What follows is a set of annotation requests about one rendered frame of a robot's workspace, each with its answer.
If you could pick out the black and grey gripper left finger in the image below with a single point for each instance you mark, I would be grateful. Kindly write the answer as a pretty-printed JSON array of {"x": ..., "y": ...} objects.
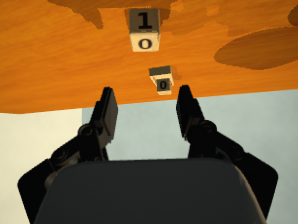
[{"x": 84, "y": 147}]

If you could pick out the beige calendar cube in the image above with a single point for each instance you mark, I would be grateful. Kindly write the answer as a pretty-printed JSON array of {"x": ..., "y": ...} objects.
[
  {"x": 144, "y": 29},
  {"x": 164, "y": 86}
]

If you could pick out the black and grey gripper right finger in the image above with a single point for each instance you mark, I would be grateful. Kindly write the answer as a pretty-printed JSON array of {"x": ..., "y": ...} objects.
[{"x": 206, "y": 142}]

